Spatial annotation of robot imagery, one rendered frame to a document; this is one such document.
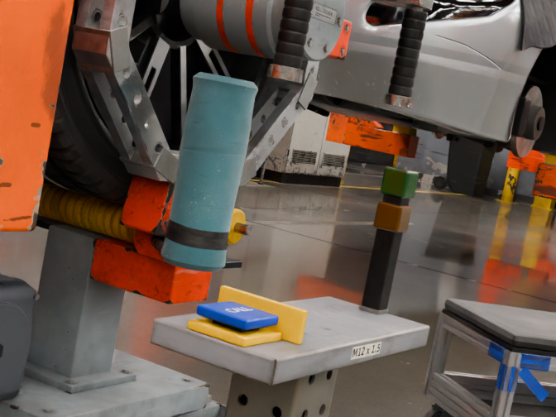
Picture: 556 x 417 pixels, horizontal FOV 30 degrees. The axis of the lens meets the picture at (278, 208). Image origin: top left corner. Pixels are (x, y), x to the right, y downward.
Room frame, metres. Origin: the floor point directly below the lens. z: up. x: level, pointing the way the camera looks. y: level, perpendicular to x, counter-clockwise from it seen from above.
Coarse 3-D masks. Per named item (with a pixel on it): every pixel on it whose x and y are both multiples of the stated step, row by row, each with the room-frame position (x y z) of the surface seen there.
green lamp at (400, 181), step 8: (392, 168) 1.47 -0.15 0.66; (384, 176) 1.48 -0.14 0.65; (392, 176) 1.47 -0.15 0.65; (400, 176) 1.46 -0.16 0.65; (408, 176) 1.46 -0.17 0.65; (416, 176) 1.48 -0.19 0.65; (384, 184) 1.48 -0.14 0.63; (392, 184) 1.47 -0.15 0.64; (400, 184) 1.46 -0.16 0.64; (408, 184) 1.46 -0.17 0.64; (416, 184) 1.49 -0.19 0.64; (384, 192) 1.47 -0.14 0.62; (392, 192) 1.47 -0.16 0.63; (400, 192) 1.46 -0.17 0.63; (408, 192) 1.47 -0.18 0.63
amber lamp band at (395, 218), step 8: (376, 208) 1.48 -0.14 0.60; (384, 208) 1.47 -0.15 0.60; (392, 208) 1.47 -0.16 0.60; (400, 208) 1.46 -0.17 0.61; (408, 208) 1.48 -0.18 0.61; (376, 216) 1.48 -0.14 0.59; (384, 216) 1.47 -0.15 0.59; (392, 216) 1.46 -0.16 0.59; (400, 216) 1.46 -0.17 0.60; (408, 216) 1.48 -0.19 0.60; (376, 224) 1.48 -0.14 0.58; (384, 224) 1.47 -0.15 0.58; (392, 224) 1.46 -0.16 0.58; (400, 224) 1.47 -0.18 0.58; (408, 224) 1.49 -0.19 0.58
